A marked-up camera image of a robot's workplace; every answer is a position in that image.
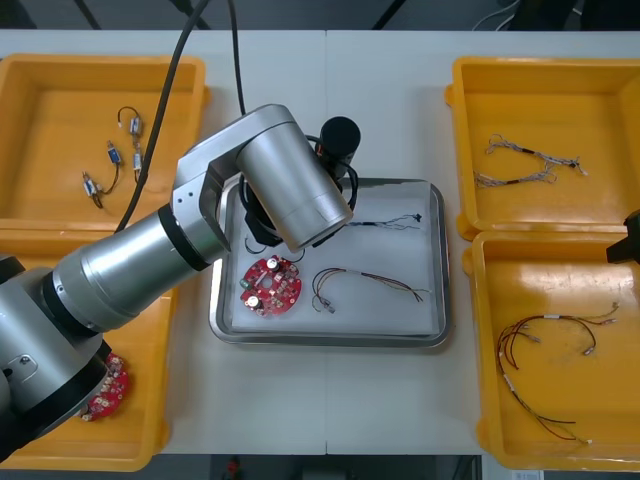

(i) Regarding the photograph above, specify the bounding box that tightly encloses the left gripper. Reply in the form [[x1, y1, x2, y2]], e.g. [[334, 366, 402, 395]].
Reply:
[[243, 203, 282, 248]]

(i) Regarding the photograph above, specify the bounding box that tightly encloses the round red circuit board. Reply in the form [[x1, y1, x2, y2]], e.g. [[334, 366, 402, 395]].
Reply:
[[239, 253, 305, 319], [77, 352, 131, 424]]

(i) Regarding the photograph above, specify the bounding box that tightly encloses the yellow-orange plastic bin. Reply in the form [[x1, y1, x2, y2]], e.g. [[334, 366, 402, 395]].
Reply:
[[462, 230, 640, 470], [444, 56, 640, 242], [0, 53, 209, 232], [0, 227, 179, 471]]

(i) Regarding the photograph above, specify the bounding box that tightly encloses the small metal solenoid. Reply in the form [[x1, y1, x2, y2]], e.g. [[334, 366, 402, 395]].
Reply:
[[97, 140, 124, 194], [116, 106, 145, 137], [130, 141, 145, 184], [81, 170, 105, 209]]

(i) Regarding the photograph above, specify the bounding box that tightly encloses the steel tray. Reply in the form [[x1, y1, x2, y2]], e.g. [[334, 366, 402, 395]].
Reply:
[[208, 177, 454, 349]]

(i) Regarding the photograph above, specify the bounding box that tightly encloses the red black wire harness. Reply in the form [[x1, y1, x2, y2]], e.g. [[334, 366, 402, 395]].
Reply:
[[496, 303, 622, 372], [499, 359, 595, 447]]

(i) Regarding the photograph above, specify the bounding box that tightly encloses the red green-yellow wire harness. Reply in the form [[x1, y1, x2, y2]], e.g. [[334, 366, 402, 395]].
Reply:
[[310, 267, 432, 317]]

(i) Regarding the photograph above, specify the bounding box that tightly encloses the white-grey twisted wire harness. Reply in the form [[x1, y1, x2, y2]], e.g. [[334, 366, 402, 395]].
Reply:
[[483, 132, 590, 177], [472, 158, 560, 190]]

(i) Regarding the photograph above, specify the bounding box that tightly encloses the blue-white wire harness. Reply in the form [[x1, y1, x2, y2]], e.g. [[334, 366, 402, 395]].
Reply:
[[344, 211, 426, 236]]

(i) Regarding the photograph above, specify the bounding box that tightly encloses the thick black cable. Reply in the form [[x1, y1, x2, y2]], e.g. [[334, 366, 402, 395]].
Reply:
[[226, 0, 248, 115], [115, 0, 211, 232]]

